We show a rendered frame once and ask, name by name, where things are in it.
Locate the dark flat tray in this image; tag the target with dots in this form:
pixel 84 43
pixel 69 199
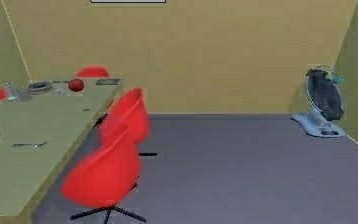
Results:
pixel 108 81

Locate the red apple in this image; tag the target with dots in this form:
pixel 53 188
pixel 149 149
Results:
pixel 76 85

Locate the small white salt shaker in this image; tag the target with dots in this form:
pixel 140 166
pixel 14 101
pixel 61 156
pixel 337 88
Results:
pixel 61 90

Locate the dark round plate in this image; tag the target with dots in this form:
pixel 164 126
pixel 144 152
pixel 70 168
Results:
pixel 40 86

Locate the grey baby swing seat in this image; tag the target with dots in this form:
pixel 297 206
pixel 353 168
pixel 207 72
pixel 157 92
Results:
pixel 323 96

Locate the olive green dining table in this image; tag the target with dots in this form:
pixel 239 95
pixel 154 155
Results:
pixel 37 166

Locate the silver spoon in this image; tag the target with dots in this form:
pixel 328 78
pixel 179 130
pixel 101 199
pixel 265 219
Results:
pixel 29 144

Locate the grey mug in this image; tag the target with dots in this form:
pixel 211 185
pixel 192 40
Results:
pixel 23 94

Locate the clear glass cup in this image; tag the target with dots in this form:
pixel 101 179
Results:
pixel 9 90

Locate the white framed wall picture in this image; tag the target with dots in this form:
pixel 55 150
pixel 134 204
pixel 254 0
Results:
pixel 128 1

